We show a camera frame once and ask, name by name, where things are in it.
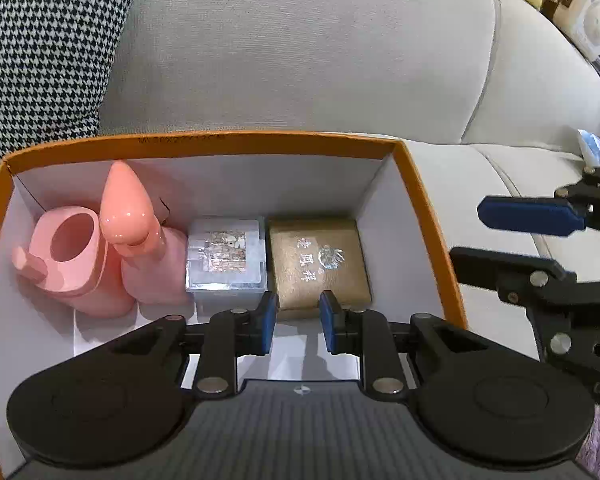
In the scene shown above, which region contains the gold square gift box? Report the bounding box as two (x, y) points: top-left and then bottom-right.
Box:
(267, 215), (373, 319)

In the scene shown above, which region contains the pink cup with spout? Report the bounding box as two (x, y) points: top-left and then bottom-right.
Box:
(12, 205), (136, 317)

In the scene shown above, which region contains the beige sofa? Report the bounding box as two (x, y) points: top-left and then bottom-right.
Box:
(96, 0), (600, 361)

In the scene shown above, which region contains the houndstooth cushion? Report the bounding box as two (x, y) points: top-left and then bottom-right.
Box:
(0, 0), (154, 202)

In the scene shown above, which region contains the orange cardboard box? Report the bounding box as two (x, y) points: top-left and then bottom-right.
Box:
(0, 131), (469, 480)

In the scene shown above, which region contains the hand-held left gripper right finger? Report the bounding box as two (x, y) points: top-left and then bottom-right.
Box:
(319, 290), (489, 402)

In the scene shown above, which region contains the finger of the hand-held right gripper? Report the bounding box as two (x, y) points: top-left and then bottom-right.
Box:
(477, 167), (600, 237)
(449, 246), (600, 362)

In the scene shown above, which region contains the clear plastic picture box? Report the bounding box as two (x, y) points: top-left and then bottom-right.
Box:
(184, 216), (270, 295)

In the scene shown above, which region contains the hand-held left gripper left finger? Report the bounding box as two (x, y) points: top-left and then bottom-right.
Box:
(107, 290), (281, 401)

